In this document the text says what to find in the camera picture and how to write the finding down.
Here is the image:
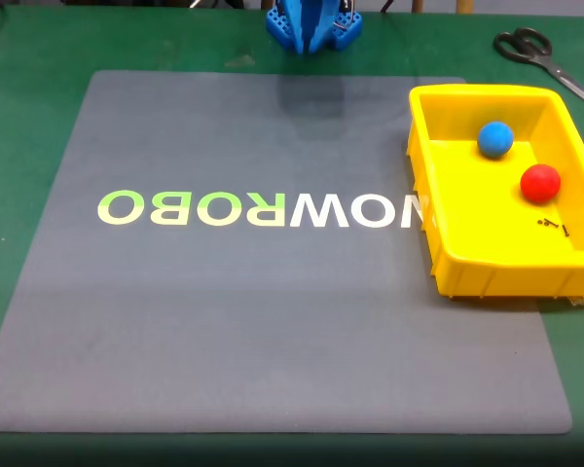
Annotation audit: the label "red ball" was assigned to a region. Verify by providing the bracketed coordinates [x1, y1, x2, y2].
[519, 163, 563, 205]

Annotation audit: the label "blue ball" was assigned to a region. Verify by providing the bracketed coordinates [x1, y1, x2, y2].
[476, 121, 516, 159]

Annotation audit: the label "yellow plastic bin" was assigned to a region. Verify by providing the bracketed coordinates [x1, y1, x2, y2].
[407, 83, 584, 301]

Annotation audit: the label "black scissors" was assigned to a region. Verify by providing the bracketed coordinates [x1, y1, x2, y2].
[493, 26, 584, 115]

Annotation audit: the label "grey mat with lettering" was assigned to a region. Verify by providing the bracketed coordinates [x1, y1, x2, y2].
[0, 69, 574, 435]

